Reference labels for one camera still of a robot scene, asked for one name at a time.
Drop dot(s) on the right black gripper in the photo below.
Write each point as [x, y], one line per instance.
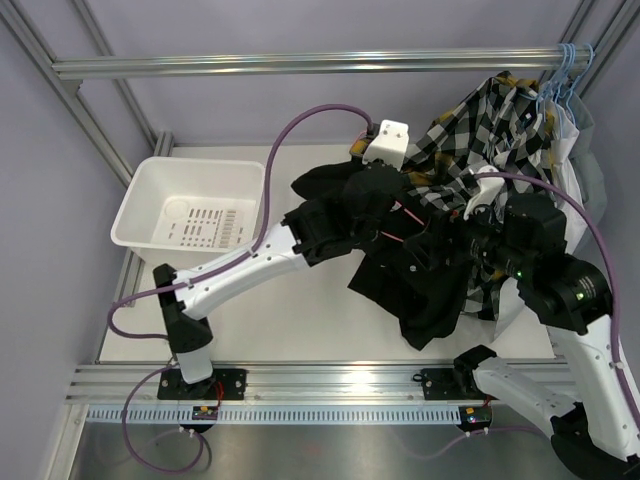
[441, 227]

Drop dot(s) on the pink wire hanger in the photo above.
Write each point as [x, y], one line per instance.
[398, 206]

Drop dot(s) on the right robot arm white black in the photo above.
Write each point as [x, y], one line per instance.
[596, 435]

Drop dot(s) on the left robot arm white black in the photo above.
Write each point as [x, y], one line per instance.
[329, 226]

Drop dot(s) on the yellow black plaid shirt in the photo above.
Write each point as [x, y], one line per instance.
[493, 126]

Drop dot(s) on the black white checkered shirt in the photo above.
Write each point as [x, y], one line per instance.
[485, 282]

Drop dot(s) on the white plastic bin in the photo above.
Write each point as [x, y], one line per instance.
[186, 212]

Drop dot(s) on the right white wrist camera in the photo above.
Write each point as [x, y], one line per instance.
[489, 186]

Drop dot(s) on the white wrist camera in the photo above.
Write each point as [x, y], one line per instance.
[389, 145]
[489, 186]

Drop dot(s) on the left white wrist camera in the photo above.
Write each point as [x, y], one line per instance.
[389, 145]

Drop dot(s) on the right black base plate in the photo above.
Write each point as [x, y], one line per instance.
[444, 384]

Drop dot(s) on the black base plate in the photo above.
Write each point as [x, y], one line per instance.
[444, 384]
[226, 384]

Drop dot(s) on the aluminium hanging rail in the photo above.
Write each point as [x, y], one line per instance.
[351, 62]

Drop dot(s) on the light blue wire hangers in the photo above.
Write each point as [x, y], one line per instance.
[554, 96]

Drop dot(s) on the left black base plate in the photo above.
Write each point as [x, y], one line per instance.
[226, 384]

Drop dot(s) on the right aluminium frame post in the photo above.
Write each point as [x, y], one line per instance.
[607, 26]

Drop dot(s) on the aluminium frame post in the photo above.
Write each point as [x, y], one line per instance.
[607, 26]
[33, 44]

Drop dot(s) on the aluminium front rail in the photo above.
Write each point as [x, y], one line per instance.
[284, 383]

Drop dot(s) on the white slotted cable duct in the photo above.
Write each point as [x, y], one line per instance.
[278, 415]

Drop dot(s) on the left aluminium frame post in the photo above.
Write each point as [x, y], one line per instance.
[33, 44]

